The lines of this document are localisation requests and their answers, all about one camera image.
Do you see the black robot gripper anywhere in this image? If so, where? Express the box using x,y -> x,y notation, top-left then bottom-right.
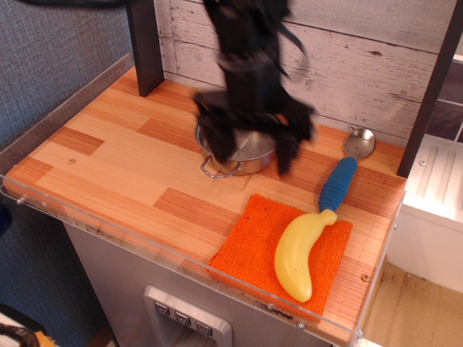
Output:
193,63 -> 313,175

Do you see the yellow toy banana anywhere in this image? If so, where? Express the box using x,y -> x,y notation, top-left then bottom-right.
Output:
274,210 -> 337,303

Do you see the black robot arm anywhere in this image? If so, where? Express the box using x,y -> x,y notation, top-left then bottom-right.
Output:
193,1 -> 314,174

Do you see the orange knitted towel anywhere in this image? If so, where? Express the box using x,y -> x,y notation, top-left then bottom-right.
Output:
209,194 -> 354,322

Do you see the small steel pot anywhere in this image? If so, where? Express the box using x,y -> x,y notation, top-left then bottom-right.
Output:
195,113 -> 281,179

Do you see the grey cabinet with dispenser panel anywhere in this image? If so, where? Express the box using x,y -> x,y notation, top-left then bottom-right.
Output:
64,224 -> 329,346

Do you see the orange object bottom left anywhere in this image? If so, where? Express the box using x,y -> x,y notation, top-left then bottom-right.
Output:
0,323 -> 55,347

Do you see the blue handled metal spoon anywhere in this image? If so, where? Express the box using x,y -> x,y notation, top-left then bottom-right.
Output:
318,128 -> 375,212

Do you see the dark right vertical post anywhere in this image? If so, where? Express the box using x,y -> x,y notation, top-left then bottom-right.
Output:
396,0 -> 462,178

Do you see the dark vertical post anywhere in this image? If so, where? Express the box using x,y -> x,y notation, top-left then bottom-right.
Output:
396,0 -> 462,178
126,0 -> 164,97

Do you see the dark left vertical post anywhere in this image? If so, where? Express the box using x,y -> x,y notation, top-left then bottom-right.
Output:
126,0 -> 164,97

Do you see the clear acrylic guard rail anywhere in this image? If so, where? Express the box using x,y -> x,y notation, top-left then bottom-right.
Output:
3,169 -> 404,346

